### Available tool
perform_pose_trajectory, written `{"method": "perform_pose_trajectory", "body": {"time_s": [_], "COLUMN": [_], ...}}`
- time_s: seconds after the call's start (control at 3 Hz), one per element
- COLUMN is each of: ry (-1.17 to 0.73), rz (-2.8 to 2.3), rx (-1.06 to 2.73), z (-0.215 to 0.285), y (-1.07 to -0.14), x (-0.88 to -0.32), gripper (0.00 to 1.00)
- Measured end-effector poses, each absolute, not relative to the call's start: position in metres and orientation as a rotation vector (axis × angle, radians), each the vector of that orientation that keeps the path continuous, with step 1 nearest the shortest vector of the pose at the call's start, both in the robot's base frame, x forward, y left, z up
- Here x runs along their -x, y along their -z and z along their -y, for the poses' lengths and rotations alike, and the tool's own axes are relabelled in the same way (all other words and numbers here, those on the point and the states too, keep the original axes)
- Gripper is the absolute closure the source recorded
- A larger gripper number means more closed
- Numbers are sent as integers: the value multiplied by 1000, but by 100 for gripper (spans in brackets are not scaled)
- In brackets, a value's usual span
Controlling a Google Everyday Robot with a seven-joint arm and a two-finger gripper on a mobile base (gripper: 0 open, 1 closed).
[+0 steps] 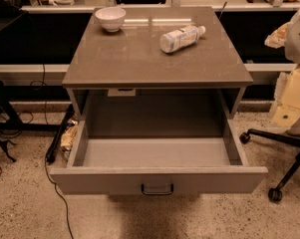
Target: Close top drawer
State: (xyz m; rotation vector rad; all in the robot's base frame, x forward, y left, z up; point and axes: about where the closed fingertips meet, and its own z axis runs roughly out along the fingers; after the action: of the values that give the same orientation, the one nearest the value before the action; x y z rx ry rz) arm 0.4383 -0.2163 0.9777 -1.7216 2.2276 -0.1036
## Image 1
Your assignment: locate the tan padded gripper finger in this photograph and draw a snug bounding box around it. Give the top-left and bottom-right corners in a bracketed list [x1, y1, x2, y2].
[264, 22, 290, 49]

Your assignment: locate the grey top drawer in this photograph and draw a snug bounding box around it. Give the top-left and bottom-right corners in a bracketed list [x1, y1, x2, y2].
[49, 89, 269, 197]

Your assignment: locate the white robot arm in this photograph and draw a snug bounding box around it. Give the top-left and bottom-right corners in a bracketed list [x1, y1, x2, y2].
[264, 8, 300, 127]

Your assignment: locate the grey drawer cabinet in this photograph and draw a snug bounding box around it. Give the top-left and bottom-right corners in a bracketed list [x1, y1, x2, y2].
[61, 5, 254, 120]

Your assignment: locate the white plastic bottle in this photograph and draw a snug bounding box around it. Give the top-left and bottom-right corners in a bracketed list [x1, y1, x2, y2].
[159, 25, 206, 54]

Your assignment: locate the white ceramic bowl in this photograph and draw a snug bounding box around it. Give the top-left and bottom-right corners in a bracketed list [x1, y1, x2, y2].
[95, 7, 126, 32]

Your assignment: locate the black power strip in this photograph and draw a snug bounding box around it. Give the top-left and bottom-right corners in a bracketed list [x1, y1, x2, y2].
[45, 105, 74, 163]

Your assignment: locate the black table stand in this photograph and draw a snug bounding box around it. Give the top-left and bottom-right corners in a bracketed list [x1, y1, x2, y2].
[0, 77, 61, 163]

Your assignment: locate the black floor cable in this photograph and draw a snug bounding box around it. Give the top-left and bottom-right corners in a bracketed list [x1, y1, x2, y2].
[43, 63, 76, 239]

